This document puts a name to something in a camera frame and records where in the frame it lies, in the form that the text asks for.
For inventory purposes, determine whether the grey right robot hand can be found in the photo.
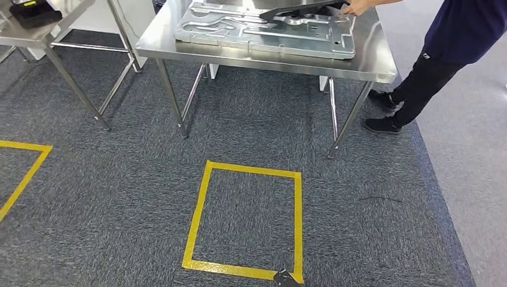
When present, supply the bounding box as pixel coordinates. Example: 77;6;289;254
273;269;302;287

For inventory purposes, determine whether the black plastic plate frame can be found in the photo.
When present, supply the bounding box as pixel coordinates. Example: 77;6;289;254
259;0;352;23

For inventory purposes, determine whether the stainless steel workbench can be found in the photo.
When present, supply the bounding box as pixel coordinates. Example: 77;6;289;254
135;0;398;159

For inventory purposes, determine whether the stamped silver metal panel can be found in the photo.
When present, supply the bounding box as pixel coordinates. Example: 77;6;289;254
174;0;356;60

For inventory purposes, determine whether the yellow floor tape square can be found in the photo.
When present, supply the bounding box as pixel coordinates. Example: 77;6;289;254
0;141;53;222

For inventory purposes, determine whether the person's hand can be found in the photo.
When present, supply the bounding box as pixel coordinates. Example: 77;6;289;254
341;0;375;17

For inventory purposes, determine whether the person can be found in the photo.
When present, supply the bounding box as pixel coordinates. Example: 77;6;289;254
340;0;507;136

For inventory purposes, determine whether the stainless steel side table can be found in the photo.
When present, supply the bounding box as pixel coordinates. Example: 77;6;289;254
0;0;142;132

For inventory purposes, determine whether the black box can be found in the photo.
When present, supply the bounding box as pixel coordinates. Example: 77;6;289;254
10;0;63;29

